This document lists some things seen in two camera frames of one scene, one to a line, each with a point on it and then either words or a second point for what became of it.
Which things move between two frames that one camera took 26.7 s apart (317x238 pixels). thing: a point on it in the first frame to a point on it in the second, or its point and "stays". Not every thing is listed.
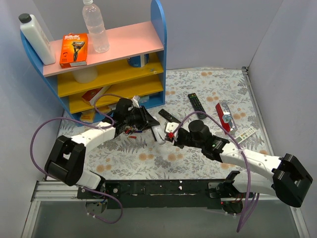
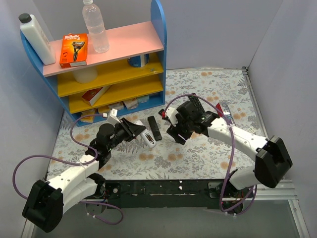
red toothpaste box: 226,117 stays
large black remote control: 197,105 stays
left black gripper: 142,117 to 126,128
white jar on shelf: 85,76 stays
